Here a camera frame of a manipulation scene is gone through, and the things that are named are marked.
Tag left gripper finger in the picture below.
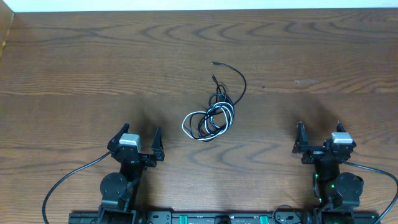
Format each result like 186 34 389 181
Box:
151 127 165 161
108 123 129 146

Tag white cable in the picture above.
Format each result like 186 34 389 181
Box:
182 101 235 141

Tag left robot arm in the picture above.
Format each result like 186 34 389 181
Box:
98 123 165 223

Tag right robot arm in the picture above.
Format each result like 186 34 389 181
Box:
292 121 364 223

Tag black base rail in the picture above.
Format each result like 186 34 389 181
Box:
68 210 381 224

